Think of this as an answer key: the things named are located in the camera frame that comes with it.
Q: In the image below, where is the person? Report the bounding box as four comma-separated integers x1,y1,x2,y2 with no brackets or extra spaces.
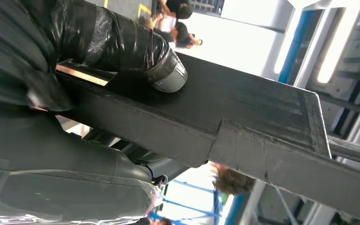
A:
212,162,256,196
171,22,204,49
158,0,194,20

